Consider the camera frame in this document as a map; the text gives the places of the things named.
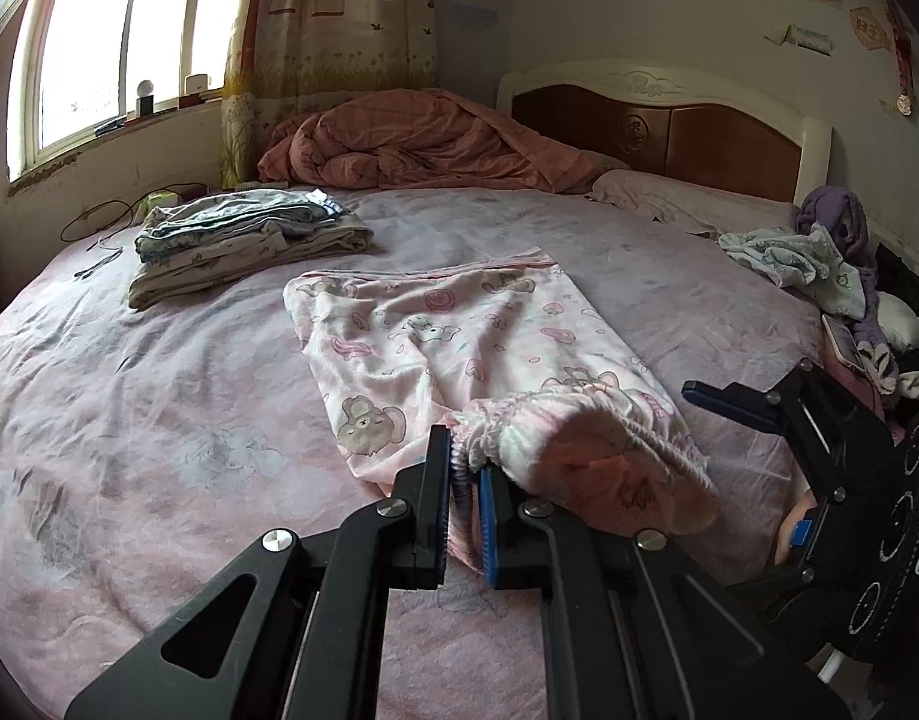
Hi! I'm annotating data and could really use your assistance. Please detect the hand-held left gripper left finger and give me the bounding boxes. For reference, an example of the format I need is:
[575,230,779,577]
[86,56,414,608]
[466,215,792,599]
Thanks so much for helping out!
[64,426,457,720]

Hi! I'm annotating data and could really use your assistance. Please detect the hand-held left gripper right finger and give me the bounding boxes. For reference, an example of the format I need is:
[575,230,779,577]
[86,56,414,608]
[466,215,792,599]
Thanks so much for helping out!
[478,463,852,720]

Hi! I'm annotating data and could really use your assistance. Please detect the pink printed pants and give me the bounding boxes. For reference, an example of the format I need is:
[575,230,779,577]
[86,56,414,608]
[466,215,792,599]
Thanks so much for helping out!
[283,246,719,571]

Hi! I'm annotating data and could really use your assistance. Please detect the pink phone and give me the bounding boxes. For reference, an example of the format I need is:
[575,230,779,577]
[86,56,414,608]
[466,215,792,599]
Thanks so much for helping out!
[821,313,867,374]

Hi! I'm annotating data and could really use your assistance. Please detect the white patterned cloth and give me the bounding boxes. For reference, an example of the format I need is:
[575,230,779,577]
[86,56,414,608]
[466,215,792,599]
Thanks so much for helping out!
[718,225,869,316]

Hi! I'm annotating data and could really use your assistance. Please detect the pale pink pillow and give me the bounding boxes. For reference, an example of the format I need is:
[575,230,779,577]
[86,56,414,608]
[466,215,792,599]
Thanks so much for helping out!
[585,169,801,241]

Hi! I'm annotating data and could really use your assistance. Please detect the dark cloth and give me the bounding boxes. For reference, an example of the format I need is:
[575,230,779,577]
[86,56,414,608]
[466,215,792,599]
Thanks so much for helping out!
[872,244,919,316]

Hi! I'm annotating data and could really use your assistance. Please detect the purple garment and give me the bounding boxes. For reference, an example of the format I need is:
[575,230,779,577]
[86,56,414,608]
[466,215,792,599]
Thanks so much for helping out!
[795,185,899,350]

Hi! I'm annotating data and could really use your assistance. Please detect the wooden headboard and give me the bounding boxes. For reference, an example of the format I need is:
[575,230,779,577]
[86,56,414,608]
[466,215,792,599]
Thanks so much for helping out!
[497,58,834,205]

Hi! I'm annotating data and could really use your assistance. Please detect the bed with pink sheet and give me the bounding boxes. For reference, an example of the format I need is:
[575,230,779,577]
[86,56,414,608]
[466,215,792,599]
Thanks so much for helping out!
[0,184,881,720]

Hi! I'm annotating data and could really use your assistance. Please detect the stack of folded clothes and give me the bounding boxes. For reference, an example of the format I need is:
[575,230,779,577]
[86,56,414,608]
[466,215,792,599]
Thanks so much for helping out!
[128,214,377,308]

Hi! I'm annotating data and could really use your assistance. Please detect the folded grey-blue garment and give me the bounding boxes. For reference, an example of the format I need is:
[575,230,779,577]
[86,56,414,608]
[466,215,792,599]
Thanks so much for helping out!
[136,190,348,260]

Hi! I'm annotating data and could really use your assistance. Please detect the salmon quilt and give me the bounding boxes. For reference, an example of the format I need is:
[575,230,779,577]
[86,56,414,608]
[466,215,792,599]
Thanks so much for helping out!
[257,88,633,192]

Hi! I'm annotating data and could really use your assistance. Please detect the red hanging ornament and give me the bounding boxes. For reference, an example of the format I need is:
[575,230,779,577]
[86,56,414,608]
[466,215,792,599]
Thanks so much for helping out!
[883,0,919,119]

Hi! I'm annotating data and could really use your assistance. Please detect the printed curtain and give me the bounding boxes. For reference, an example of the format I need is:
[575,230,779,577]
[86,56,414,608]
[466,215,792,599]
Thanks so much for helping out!
[221,0,440,188]

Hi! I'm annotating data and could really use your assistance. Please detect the window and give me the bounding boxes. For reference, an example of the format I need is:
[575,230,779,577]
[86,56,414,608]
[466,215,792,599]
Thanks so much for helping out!
[8,0,251,181]

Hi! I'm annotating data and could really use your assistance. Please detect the pale wall card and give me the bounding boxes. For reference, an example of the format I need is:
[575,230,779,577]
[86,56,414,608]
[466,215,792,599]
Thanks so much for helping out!
[763,22,834,56]

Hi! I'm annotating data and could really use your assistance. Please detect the red-bordered wall sticker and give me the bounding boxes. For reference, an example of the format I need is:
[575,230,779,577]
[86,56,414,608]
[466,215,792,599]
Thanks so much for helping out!
[849,6,891,53]

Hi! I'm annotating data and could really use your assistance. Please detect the black cable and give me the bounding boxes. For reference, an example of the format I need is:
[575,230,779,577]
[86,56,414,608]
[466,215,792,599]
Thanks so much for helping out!
[61,184,206,278]

